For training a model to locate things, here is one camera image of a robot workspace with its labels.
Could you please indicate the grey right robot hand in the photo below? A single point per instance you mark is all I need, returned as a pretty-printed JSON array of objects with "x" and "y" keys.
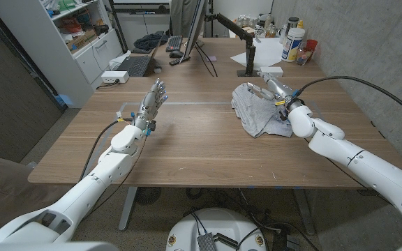
[{"x": 279, "y": 90}]

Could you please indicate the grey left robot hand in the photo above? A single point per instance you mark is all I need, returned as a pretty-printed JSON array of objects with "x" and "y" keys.
[{"x": 149, "y": 104}]

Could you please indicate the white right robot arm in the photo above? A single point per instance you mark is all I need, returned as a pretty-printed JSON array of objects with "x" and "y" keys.
[{"x": 361, "y": 164}]

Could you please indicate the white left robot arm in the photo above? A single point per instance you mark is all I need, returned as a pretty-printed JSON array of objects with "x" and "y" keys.
[{"x": 89, "y": 190}]

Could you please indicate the grey crumpled shirt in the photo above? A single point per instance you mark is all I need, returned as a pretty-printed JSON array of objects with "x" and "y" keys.
[{"x": 253, "y": 111}]

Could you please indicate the small white flat box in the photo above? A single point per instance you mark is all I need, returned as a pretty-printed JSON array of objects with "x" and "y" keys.
[{"x": 272, "y": 70}]

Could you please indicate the white paper sheet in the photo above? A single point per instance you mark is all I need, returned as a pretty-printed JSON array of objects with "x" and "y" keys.
[{"x": 265, "y": 52}]

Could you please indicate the black laptop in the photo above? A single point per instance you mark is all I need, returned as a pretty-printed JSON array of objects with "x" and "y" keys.
[{"x": 137, "y": 64}]

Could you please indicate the clear glass jar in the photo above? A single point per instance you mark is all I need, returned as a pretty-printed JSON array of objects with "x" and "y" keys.
[{"x": 303, "y": 55}]

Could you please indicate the white power strip box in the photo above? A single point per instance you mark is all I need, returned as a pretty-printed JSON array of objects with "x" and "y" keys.
[{"x": 114, "y": 76}]

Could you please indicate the white wipes canister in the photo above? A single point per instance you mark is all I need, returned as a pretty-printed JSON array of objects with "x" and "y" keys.
[{"x": 292, "y": 44}]

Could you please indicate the black remote control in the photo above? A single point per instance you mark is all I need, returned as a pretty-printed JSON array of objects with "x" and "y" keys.
[{"x": 179, "y": 61}]

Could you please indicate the black computer mouse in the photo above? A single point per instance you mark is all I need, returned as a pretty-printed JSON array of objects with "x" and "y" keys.
[{"x": 176, "y": 54}]

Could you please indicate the white shelf cabinet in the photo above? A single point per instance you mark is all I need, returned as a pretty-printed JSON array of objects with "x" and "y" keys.
[{"x": 47, "y": 52}]

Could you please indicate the dark bundled garment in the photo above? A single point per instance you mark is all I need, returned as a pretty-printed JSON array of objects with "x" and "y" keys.
[{"x": 149, "y": 41}]

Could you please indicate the black keyboard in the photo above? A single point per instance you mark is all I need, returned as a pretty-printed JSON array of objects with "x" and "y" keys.
[{"x": 174, "y": 43}]

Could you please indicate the dark lidded tumbler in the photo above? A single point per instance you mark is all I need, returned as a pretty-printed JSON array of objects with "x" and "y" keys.
[{"x": 292, "y": 23}]

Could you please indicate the yellow bottle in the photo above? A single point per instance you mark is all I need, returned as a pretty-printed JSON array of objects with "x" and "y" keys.
[{"x": 300, "y": 24}]

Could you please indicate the white plastic bottle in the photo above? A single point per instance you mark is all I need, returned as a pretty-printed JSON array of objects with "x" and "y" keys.
[{"x": 268, "y": 21}]

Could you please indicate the purple sticky note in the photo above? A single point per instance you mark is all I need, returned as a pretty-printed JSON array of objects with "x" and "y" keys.
[{"x": 211, "y": 58}]

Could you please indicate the black round floor fan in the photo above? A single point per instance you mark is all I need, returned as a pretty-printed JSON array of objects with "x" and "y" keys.
[{"x": 147, "y": 195}]

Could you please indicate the computer monitor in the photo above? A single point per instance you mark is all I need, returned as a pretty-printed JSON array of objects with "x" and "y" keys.
[{"x": 195, "y": 24}]

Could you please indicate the red snack bag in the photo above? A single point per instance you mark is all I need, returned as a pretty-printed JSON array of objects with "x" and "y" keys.
[{"x": 70, "y": 24}]

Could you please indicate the cardboard box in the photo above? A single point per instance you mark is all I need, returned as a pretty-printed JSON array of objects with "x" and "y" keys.
[{"x": 81, "y": 40}]

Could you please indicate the green shelf item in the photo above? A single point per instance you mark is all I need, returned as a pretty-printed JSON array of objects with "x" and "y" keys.
[{"x": 66, "y": 4}]

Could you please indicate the grey metal table leg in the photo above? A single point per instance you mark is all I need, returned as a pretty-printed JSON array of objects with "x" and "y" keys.
[
  {"x": 128, "y": 207},
  {"x": 304, "y": 209}
]

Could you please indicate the brown trousers of person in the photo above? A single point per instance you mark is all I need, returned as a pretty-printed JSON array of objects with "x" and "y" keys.
[{"x": 2, "y": 191}]

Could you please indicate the white robot torso base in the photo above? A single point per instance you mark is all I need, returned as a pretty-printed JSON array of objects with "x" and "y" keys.
[{"x": 218, "y": 223}]

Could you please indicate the black floor power strip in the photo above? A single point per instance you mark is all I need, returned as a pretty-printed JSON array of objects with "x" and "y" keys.
[{"x": 282, "y": 240}]

